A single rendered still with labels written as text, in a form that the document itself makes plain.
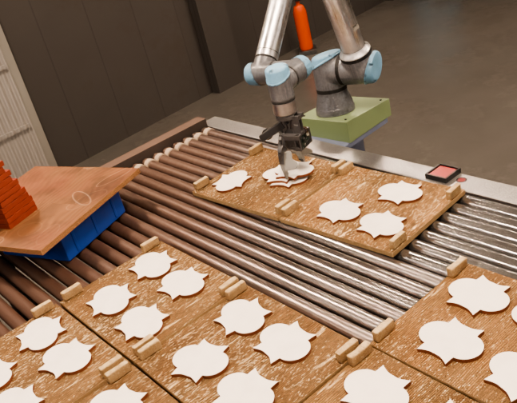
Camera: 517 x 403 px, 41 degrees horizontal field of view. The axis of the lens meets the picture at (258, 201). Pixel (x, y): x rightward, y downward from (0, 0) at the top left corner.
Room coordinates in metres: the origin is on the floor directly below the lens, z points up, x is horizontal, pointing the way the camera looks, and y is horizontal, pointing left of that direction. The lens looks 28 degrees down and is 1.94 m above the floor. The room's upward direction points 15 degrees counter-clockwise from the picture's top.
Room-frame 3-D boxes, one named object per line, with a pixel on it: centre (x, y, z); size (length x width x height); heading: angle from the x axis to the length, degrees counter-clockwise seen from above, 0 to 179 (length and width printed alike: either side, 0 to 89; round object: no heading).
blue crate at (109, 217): (2.09, 0.65, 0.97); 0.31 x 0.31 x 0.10; 56
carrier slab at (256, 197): (2.07, -0.05, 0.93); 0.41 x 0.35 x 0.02; 38
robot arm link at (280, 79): (2.02, -0.16, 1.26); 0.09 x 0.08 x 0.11; 141
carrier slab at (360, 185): (1.73, -0.31, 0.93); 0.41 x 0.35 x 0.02; 38
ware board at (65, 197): (2.12, 0.71, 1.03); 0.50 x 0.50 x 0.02; 56
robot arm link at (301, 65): (2.11, -0.21, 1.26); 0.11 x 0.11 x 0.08; 51
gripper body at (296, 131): (2.01, -0.16, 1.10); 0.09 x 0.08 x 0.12; 51
